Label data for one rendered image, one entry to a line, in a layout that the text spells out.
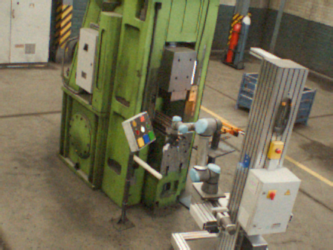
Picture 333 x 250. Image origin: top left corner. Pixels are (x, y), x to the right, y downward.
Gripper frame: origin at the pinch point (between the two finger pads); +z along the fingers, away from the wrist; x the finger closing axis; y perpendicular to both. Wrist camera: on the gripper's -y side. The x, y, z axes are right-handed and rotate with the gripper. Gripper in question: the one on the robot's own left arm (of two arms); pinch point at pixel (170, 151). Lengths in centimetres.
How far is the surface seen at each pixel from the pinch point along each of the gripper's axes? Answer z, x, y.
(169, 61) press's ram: -73, 4, -48
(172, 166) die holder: 40, 25, -43
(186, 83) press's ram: -50, 27, -50
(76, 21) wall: 10, 15, -660
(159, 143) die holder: 15.0, 7.4, -46.8
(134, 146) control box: -5.2, -34.4, -1.7
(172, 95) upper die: -39, 13, -45
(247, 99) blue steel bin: 67, 292, -340
